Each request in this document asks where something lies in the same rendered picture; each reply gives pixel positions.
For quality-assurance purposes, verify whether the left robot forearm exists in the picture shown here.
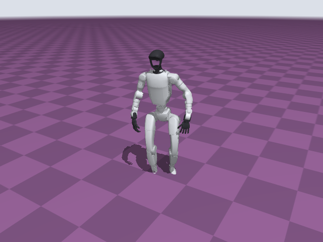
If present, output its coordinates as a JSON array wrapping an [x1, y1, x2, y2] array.
[[185, 92, 193, 120]]

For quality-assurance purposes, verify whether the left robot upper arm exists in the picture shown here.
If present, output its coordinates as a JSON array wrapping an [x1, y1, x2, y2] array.
[[168, 73, 191, 99]]

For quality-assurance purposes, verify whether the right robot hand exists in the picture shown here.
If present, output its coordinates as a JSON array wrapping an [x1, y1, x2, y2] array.
[[131, 112, 141, 132]]

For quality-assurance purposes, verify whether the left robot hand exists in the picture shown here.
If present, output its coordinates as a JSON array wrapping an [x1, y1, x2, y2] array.
[[178, 114, 191, 133]]

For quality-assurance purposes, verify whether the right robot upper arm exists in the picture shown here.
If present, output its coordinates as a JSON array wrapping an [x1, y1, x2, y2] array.
[[136, 72, 148, 99]]

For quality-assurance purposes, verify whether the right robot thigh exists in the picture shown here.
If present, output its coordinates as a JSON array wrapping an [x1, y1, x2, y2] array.
[[145, 111, 157, 154]]

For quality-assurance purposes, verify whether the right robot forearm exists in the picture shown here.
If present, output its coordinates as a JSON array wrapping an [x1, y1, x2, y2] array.
[[130, 91, 140, 117]]

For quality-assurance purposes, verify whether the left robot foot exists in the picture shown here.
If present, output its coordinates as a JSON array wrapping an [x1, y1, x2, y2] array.
[[169, 164, 176, 174]]

